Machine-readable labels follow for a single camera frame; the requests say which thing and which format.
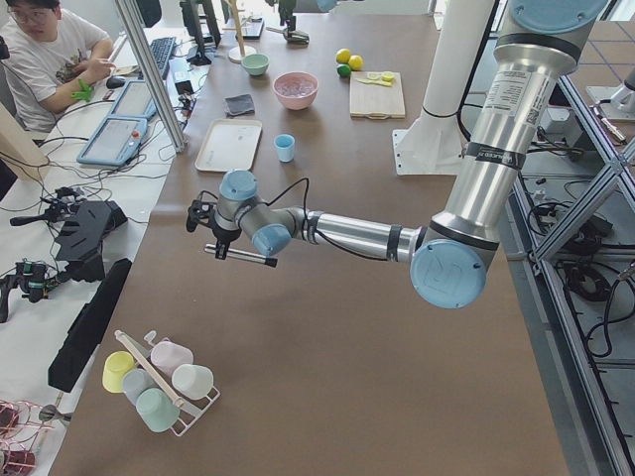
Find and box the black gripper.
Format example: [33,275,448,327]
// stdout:
[186,190,238,260]
[278,0,297,28]

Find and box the steel muddler black tip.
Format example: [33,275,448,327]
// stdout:
[203,244,278,268]

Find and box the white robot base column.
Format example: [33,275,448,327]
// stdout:
[393,0,498,176]

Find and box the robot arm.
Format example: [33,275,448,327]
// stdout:
[186,1,603,308]
[269,0,339,26]

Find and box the steel ice scoop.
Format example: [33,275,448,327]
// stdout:
[266,27,310,45]

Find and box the wooden cup tree stand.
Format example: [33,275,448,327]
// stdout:
[223,0,257,63]

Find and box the pink bowl of ice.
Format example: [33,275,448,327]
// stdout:
[273,71,318,110]

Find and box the light blue plastic cup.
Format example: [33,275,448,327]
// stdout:
[274,134,296,163]

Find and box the mint green bowl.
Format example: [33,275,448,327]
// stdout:
[241,54,270,76]

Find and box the yellow lemon outer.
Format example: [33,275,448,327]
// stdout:
[335,49,351,64]

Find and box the green lime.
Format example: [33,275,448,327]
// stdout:
[336,64,351,78]

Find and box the yellow lemon near board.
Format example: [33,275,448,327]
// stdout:
[348,55,364,71]

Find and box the cream rabbit tray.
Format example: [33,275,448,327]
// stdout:
[194,118,262,173]

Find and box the yellow plastic knife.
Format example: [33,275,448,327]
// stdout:
[354,77,393,87]

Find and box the grey folded cloth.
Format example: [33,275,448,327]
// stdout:
[224,94,255,117]

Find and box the bamboo cutting board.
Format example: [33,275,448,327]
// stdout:
[349,71,406,119]

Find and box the blue teach pendant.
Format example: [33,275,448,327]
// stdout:
[111,80,157,119]
[76,115,148,167]

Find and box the seated person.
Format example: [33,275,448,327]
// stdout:
[1,1,114,132]

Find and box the wire rack with cups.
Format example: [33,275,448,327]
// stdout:
[102,330,220,436]

